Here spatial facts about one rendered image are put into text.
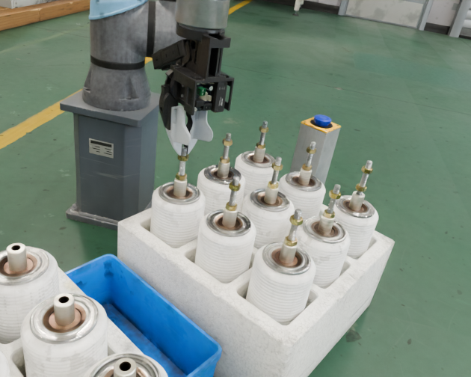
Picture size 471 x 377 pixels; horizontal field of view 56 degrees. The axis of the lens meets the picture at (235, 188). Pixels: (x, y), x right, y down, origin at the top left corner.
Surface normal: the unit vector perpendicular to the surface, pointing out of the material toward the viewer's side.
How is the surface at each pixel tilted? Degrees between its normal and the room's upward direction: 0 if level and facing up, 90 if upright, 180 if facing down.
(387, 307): 0
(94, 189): 90
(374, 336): 0
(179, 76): 90
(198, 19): 90
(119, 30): 90
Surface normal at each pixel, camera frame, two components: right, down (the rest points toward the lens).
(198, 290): -0.64, 0.30
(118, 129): -0.20, 0.47
